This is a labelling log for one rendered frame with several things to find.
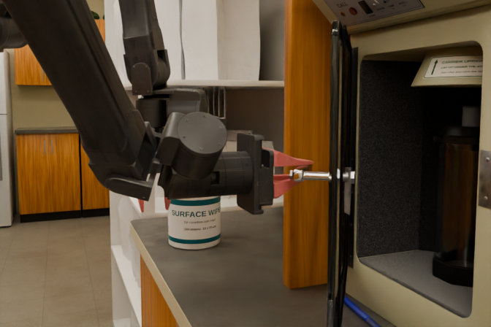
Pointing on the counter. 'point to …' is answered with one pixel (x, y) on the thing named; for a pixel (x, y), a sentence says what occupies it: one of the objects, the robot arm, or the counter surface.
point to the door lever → (303, 172)
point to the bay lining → (400, 155)
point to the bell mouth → (451, 68)
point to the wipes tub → (194, 222)
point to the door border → (337, 171)
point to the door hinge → (353, 153)
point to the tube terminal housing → (440, 316)
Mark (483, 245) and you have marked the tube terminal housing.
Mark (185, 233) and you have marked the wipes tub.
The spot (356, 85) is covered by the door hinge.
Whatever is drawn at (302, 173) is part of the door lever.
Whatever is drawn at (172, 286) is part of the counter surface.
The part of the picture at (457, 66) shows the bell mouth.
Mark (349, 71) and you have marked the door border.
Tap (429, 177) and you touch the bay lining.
